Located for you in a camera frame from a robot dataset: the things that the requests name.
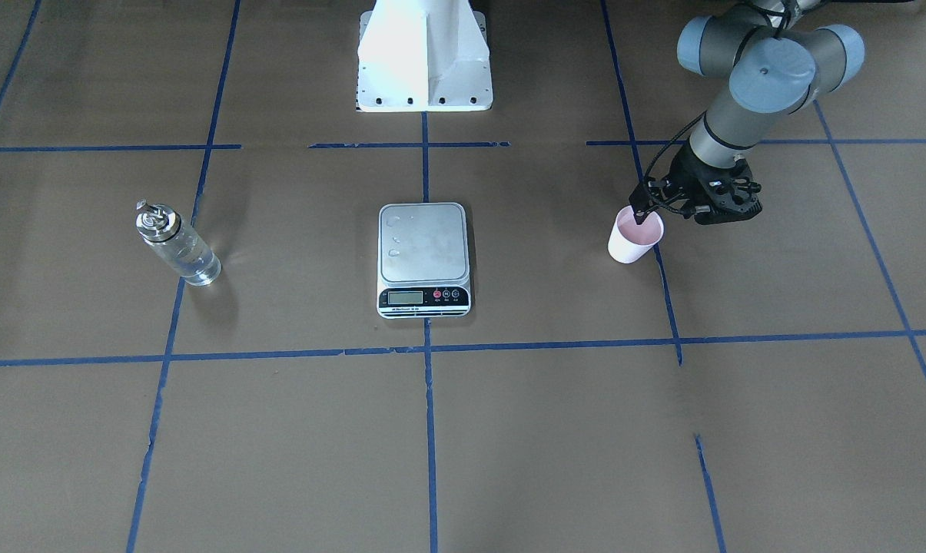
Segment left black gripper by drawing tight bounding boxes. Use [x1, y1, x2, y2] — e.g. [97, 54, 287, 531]
[630, 144, 762, 225]

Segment pink paper cup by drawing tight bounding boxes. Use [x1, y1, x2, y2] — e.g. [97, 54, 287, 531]
[607, 204, 664, 263]

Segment glass sauce bottle steel cap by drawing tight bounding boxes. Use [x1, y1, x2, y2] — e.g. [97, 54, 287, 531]
[134, 199, 221, 286]

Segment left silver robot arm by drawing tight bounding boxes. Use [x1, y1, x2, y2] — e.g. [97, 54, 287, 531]
[630, 1, 866, 225]

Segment silver digital kitchen scale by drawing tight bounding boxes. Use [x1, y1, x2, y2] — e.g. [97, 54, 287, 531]
[376, 202, 473, 320]

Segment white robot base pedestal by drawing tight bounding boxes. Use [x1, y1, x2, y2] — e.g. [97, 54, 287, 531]
[355, 1, 494, 113]

